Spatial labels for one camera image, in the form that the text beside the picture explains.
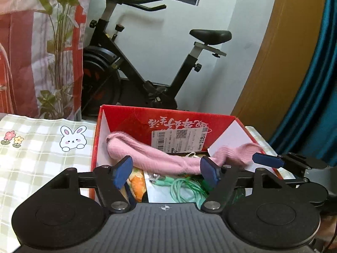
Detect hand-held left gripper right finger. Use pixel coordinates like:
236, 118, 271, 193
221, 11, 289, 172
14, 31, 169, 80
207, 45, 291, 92
199, 156, 296, 213

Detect black exercise bike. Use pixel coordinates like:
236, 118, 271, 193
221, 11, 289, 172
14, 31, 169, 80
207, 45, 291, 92
82, 0, 232, 116

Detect teal curtain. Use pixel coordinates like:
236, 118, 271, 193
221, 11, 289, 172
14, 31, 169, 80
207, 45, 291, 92
269, 0, 337, 164

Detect checked tablecloth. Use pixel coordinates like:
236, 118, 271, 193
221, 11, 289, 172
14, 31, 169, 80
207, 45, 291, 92
0, 113, 279, 253

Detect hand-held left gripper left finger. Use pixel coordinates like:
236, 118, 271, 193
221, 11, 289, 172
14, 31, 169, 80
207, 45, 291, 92
43, 155, 134, 213

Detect pink knit scarf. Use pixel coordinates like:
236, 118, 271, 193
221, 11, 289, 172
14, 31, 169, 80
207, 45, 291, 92
106, 132, 266, 176

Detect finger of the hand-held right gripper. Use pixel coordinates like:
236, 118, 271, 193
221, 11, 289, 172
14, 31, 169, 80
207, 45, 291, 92
252, 152, 329, 171

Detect yellow wooden panel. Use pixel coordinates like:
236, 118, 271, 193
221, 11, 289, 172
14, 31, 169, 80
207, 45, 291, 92
232, 0, 327, 140

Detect green cable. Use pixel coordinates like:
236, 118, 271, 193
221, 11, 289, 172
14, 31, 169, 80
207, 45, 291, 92
150, 176, 212, 209

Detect red cardboard box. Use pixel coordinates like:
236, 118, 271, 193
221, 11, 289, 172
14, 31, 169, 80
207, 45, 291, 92
90, 105, 285, 203

